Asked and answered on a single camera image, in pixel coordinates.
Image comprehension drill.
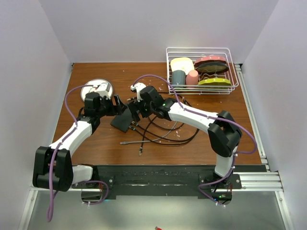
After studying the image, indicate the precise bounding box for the black network switch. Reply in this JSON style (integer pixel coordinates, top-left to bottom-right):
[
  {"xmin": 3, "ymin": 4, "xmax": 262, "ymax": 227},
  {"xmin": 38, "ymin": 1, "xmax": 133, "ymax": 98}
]
[{"xmin": 110, "ymin": 109, "xmax": 133, "ymax": 133}]

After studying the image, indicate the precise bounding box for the dark grey cup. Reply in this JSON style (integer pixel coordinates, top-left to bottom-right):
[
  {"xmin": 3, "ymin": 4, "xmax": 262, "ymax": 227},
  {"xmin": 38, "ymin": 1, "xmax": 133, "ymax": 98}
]
[{"xmin": 171, "ymin": 70, "xmax": 186, "ymax": 88}]

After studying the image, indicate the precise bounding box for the pink cup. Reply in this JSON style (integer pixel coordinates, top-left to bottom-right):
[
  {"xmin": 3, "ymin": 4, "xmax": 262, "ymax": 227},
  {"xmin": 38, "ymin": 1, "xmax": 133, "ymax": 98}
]
[{"xmin": 186, "ymin": 70, "xmax": 199, "ymax": 87}]

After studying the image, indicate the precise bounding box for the olive green bowl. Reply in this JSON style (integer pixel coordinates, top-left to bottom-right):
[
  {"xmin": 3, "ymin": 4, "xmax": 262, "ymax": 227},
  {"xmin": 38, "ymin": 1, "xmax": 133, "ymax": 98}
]
[{"xmin": 198, "ymin": 78, "xmax": 232, "ymax": 86}]

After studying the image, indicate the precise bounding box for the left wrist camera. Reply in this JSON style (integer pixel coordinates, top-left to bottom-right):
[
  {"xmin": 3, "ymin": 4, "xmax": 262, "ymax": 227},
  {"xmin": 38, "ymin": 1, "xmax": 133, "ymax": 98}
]
[{"xmin": 93, "ymin": 83, "xmax": 113, "ymax": 98}]

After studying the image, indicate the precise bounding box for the round white patterned plate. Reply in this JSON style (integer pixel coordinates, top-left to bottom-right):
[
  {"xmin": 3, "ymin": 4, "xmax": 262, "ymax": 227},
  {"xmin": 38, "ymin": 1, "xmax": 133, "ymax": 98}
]
[{"xmin": 81, "ymin": 79, "xmax": 114, "ymax": 101}]

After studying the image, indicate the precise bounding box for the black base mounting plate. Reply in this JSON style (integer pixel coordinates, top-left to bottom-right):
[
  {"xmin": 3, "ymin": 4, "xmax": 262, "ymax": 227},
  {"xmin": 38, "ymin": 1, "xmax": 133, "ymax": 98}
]
[{"xmin": 72, "ymin": 165, "xmax": 242, "ymax": 205}]

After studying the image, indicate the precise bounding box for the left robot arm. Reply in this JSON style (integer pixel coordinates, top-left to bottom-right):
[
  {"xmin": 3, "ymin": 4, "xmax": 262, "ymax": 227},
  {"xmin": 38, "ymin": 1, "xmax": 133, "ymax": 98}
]
[{"xmin": 32, "ymin": 92, "xmax": 127, "ymax": 192}]

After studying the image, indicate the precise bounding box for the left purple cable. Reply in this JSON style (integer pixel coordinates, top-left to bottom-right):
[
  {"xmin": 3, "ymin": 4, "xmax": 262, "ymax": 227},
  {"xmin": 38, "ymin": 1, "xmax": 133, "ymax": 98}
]
[{"xmin": 46, "ymin": 83, "xmax": 109, "ymax": 222}]

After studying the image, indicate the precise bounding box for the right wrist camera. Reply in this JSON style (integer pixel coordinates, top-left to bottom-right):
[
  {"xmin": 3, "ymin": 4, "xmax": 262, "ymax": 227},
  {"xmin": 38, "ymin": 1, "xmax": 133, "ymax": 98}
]
[{"xmin": 130, "ymin": 82, "xmax": 146, "ymax": 102}]

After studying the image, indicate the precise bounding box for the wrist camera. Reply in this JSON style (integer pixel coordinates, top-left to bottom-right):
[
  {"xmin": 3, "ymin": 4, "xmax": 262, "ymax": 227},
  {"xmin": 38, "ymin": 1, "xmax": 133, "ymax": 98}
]
[
  {"xmin": 130, "ymin": 82, "xmax": 146, "ymax": 102},
  {"xmin": 93, "ymin": 83, "xmax": 113, "ymax": 98}
]

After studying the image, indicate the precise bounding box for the black brown bowl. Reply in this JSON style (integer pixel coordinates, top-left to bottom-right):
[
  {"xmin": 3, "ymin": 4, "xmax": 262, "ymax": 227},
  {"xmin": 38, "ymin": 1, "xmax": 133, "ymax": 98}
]
[{"xmin": 196, "ymin": 62, "xmax": 229, "ymax": 74}]

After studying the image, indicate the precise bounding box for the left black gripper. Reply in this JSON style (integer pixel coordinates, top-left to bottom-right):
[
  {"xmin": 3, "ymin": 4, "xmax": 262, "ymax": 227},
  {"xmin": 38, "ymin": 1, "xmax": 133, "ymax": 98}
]
[{"xmin": 96, "ymin": 94, "xmax": 127, "ymax": 118}]

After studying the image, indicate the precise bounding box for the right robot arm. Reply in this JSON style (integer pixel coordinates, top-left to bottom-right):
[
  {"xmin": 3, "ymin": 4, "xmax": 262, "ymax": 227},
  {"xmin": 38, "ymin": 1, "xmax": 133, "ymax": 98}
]
[{"xmin": 128, "ymin": 83, "xmax": 242, "ymax": 188}]

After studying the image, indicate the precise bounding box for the aluminium frame rail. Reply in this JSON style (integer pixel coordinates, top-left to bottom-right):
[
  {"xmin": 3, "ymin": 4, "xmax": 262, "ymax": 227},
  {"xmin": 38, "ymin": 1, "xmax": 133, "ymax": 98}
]
[{"xmin": 16, "ymin": 62, "xmax": 295, "ymax": 230}]

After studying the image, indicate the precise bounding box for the cream yellow plate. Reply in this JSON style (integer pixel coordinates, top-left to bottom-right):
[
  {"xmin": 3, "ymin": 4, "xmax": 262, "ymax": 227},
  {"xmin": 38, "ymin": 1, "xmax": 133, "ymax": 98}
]
[{"xmin": 170, "ymin": 57, "xmax": 195, "ymax": 75}]

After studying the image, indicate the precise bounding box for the black ethernet cable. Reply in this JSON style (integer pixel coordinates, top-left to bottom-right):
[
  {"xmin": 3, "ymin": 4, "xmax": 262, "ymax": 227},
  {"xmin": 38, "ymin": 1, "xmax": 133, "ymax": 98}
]
[{"xmin": 127, "ymin": 87, "xmax": 200, "ymax": 157}]

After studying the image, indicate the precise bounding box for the white wire dish rack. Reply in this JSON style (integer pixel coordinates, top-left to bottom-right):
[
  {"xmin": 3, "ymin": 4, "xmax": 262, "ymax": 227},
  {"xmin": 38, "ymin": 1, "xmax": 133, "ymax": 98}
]
[{"xmin": 166, "ymin": 47, "xmax": 239, "ymax": 94}]

